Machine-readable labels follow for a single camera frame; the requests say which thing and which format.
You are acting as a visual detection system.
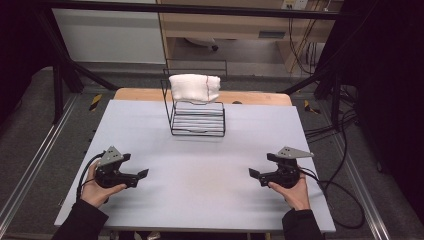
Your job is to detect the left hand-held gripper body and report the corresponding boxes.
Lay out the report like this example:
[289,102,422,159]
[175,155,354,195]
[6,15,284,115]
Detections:
[94,145,139,189]

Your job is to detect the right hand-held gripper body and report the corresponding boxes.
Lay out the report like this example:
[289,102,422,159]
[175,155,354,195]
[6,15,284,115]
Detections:
[259,146,315,189]

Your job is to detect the black wire rack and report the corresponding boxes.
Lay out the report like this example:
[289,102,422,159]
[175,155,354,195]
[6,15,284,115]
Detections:
[160,59,229,138]

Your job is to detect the white towel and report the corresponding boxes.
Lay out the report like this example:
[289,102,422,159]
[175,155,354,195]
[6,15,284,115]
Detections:
[168,73,222,104]

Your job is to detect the person's right hand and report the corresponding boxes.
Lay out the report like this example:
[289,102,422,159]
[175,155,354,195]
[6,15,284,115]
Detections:
[268,173,311,211]

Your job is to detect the person's left hand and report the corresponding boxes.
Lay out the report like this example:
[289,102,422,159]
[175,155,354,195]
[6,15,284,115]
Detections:
[80,161,128,208]

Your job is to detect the white foam board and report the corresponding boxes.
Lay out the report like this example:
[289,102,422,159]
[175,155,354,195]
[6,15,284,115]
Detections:
[54,99,337,234]

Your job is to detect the yellow black tape strip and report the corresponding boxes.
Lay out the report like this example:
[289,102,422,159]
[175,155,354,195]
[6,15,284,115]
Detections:
[303,99,321,115]
[88,93,103,112]

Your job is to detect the wooden table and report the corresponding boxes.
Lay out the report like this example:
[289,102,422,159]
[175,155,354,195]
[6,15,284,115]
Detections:
[113,87,293,107]

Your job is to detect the white panel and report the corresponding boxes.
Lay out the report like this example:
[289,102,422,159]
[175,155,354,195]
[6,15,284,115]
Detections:
[52,8,167,65]

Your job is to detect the office chair base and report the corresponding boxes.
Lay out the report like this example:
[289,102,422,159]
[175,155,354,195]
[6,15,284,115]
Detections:
[183,37,220,52]

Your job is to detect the light wooden desk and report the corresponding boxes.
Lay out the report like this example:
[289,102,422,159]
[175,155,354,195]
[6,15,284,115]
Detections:
[156,0,344,73]

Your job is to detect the black curtain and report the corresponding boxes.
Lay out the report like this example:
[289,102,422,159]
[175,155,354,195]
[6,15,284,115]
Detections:
[324,0,424,214]
[0,0,56,125]

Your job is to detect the left hand-held gripper cable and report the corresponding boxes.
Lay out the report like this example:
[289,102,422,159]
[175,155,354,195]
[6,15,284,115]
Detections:
[75,151,106,203]

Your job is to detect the hand-held gripper cable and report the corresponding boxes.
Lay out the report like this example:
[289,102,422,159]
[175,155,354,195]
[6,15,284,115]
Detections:
[298,168,366,230]
[75,151,106,203]

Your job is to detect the bundle of black floor cables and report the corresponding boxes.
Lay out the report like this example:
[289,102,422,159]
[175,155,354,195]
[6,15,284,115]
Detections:
[304,109,359,143]

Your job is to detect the aluminium floor rail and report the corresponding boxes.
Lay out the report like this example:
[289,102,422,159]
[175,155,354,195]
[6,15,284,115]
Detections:
[333,133,392,240]
[0,94,79,228]

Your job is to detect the right hand-held gripper cable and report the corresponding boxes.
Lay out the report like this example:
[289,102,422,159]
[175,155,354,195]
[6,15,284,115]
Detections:
[298,168,366,230]

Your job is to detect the black frame stand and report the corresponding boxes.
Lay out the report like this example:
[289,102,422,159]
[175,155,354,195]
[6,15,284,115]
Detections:
[36,9,119,125]
[279,63,344,132]

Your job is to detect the hanging cables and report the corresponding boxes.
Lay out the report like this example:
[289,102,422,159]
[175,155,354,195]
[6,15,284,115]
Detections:
[288,16,321,76]

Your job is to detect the white wall socket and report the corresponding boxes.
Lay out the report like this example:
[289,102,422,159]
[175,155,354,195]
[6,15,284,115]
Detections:
[280,0,309,10]

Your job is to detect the black frame crossbar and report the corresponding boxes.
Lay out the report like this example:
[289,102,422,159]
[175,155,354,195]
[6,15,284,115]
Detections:
[43,0,344,20]

